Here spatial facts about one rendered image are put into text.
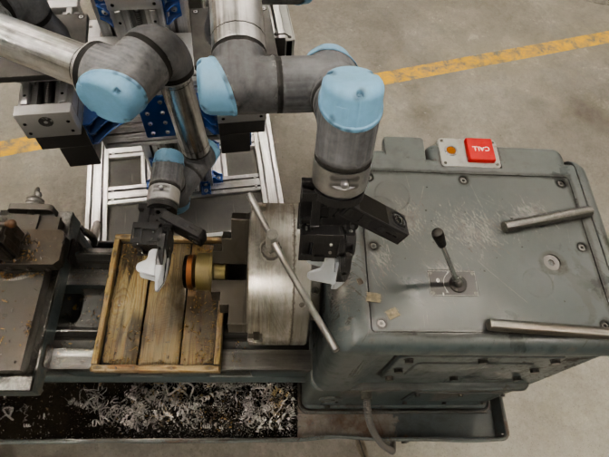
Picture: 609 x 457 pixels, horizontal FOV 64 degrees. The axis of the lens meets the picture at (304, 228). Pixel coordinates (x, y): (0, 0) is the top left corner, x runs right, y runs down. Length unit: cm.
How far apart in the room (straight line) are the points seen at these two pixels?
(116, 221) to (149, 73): 130
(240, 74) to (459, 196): 59
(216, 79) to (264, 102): 7
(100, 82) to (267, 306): 52
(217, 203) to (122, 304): 99
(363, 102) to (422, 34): 288
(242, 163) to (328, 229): 166
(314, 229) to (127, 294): 75
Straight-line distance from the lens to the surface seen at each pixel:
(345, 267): 72
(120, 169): 239
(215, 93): 65
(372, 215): 68
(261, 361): 127
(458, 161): 113
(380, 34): 335
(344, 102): 56
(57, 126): 144
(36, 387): 133
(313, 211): 67
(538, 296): 104
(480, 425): 170
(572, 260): 111
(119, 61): 102
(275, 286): 95
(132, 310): 133
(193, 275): 109
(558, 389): 248
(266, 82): 65
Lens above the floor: 210
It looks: 62 degrees down
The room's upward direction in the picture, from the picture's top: 9 degrees clockwise
